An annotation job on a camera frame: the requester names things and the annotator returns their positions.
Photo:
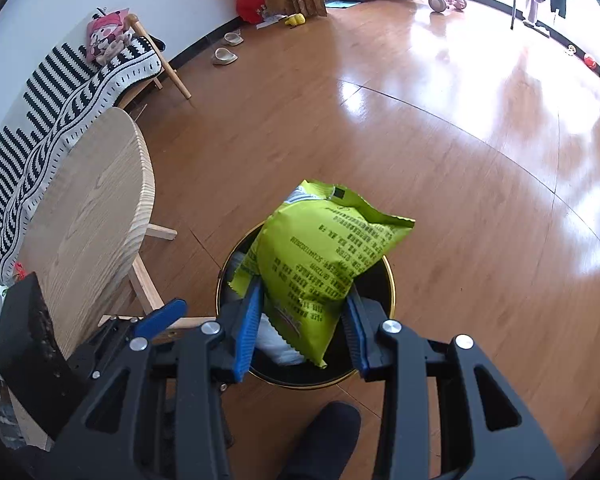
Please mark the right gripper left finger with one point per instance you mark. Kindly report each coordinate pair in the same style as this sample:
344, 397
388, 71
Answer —
157, 411

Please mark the wooden sofa bench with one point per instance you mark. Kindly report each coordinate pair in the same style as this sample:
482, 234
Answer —
150, 75

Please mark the red bag on floor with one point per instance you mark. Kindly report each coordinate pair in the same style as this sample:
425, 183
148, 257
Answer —
251, 11

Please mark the lime green snack bag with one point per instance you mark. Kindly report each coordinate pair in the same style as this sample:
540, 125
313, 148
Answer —
308, 253

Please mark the black white striped blanket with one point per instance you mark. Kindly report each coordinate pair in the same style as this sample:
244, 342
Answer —
55, 124

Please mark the yellow toy on floor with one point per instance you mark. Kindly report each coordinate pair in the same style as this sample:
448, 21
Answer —
295, 20

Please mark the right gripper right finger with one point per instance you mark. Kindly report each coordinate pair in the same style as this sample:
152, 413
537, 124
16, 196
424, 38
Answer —
486, 430

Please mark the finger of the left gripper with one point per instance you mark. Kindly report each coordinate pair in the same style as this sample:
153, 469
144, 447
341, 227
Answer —
161, 319

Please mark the black gold trash bin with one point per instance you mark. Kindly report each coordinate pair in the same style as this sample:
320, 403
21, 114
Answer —
375, 285

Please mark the beige slipper far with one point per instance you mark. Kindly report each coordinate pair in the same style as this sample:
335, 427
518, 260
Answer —
233, 39

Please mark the red ribbon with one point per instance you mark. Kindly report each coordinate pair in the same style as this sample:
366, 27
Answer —
19, 272

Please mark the operator black foot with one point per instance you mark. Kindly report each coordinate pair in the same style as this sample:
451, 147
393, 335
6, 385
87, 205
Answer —
326, 445

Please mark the pink plush doll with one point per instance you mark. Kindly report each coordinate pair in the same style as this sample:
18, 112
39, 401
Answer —
107, 36

